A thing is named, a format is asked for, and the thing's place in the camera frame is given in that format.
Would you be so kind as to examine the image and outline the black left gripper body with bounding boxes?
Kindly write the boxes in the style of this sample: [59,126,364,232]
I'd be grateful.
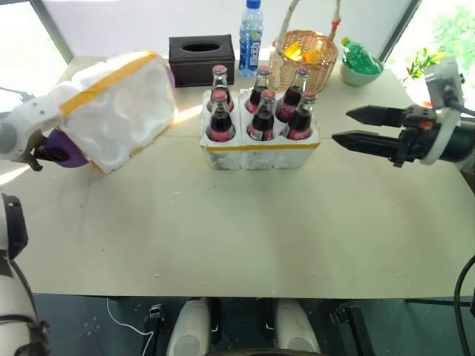
[23,131,50,172]

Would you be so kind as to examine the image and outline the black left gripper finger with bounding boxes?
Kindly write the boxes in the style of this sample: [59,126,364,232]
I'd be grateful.
[36,146,76,162]

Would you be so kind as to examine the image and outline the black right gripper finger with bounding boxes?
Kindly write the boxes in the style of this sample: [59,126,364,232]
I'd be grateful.
[330,129,402,165]
[344,104,404,129]

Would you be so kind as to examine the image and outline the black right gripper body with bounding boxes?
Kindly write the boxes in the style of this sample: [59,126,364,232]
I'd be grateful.
[388,104,443,168]

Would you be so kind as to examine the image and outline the white foam box yellow tape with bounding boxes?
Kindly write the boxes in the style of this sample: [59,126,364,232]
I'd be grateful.
[54,50,177,175]

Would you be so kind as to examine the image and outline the glass cola bottle red cap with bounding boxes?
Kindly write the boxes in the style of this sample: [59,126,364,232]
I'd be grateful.
[205,90,238,143]
[246,88,277,142]
[206,64,236,113]
[283,90,318,142]
[244,65,274,114]
[275,65,311,124]

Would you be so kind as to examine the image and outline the white foam bottle crate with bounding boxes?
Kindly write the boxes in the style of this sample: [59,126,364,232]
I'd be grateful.
[198,88,321,172]

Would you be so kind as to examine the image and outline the black tissue box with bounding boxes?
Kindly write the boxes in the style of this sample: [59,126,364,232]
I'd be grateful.
[168,33,236,88]

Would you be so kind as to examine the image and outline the purple soft object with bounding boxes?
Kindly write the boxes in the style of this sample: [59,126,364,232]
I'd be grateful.
[44,128,92,168]

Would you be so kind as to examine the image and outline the pale green bowl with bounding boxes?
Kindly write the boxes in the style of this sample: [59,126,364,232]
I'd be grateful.
[339,58,384,88]

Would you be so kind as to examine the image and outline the green plastic soda bottle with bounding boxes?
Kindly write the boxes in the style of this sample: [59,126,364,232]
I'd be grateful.
[340,36,384,74]

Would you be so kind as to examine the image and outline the green leafy plant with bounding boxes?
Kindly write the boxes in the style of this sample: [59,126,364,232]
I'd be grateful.
[402,47,449,85]

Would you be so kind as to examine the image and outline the yellow items in basket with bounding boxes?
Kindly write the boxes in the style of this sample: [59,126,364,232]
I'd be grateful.
[283,40,323,63]

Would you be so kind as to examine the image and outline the blue plastic drink bottle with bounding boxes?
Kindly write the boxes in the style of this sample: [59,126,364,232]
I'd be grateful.
[237,0,264,78]

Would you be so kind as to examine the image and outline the white rounded robot leg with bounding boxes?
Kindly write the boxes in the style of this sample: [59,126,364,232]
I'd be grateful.
[166,297,213,356]
[275,297,322,356]

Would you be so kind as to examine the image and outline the black right camera cable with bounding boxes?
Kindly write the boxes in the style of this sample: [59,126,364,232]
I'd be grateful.
[446,94,475,116]

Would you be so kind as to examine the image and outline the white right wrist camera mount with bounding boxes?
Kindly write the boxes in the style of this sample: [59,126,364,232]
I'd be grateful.
[420,55,466,165]

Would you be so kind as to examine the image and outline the dark window frame bar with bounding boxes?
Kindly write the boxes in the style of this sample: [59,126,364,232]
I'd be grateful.
[33,0,76,65]
[377,0,421,63]

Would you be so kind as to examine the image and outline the wicker basket with handle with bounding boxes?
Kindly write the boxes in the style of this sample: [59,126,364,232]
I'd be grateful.
[268,0,341,94]

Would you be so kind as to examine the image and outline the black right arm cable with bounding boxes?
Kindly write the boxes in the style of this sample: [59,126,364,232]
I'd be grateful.
[453,253,475,356]

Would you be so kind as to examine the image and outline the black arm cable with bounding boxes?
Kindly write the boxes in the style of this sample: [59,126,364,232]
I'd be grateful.
[453,253,475,356]
[0,314,51,356]

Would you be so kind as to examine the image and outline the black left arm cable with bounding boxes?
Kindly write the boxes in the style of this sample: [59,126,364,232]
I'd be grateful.
[0,314,51,356]

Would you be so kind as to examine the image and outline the thin white cable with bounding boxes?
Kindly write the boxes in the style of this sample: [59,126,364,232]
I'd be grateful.
[105,296,155,350]

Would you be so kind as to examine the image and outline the black metal bracket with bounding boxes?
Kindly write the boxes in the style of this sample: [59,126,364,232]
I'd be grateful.
[142,303,167,356]
[327,305,376,356]

